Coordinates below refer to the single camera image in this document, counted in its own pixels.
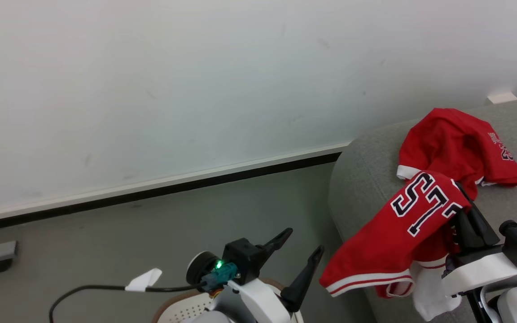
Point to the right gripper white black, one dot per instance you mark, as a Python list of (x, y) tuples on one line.
[(483, 269)]

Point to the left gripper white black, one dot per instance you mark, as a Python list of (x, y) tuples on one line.
[(249, 264)]

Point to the red basketball jersey white trim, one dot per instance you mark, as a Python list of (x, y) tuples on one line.
[(388, 242)]

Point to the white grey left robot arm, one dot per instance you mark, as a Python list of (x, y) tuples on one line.
[(213, 316)]

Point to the grey fabric sofa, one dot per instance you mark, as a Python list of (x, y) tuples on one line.
[(370, 179)]

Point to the white laundry basket brown rim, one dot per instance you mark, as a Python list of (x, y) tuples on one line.
[(186, 309)]

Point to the white and black baseboard strip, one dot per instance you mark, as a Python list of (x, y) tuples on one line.
[(151, 188)]

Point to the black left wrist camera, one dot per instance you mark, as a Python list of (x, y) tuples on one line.
[(200, 268)]

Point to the small white wall box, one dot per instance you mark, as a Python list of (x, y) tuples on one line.
[(503, 97)]

